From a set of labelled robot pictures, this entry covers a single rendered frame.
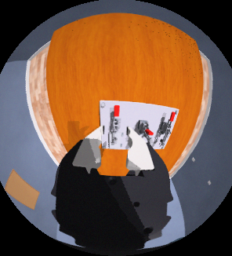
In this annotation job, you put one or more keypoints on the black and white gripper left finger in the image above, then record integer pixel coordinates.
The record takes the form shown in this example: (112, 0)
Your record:
(84, 156)

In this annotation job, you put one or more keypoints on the grey toggle clamp with red handle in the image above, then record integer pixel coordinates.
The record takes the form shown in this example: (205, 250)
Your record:
(116, 122)
(166, 126)

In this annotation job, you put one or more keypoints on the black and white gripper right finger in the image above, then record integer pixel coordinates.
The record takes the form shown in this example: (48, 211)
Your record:
(146, 162)

